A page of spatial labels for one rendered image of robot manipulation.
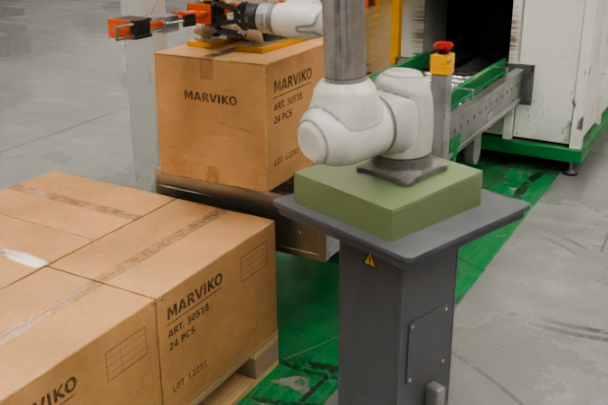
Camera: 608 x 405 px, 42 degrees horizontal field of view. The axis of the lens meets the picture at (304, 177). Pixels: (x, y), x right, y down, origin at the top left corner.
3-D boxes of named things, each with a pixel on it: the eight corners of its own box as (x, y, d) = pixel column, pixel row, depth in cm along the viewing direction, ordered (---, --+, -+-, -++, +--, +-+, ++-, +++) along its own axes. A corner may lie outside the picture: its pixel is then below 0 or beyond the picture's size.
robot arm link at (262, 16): (270, 37, 225) (252, 35, 228) (286, 32, 233) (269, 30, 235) (269, 4, 222) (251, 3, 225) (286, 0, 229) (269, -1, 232)
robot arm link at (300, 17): (273, 44, 227) (295, 23, 236) (320, 49, 220) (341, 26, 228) (265, 10, 221) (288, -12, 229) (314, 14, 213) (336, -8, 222)
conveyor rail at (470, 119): (512, 100, 452) (515, 68, 445) (521, 101, 449) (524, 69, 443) (316, 255, 263) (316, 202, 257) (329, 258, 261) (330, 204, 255)
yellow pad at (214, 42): (242, 32, 286) (242, 17, 285) (267, 33, 282) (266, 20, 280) (186, 46, 258) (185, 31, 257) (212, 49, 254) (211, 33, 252)
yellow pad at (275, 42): (289, 36, 278) (289, 22, 276) (314, 39, 273) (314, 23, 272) (235, 51, 250) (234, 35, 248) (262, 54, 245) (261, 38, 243)
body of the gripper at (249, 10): (253, 4, 225) (227, 2, 230) (254, 33, 228) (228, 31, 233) (268, 1, 232) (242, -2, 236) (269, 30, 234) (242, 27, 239)
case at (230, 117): (252, 129, 311) (251, 26, 298) (346, 143, 294) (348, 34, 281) (160, 174, 260) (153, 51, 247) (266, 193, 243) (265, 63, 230)
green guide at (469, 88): (499, 73, 450) (501, 57, 447) (517, 75, 446) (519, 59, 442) (383, 149, 320) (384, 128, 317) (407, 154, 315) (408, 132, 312)
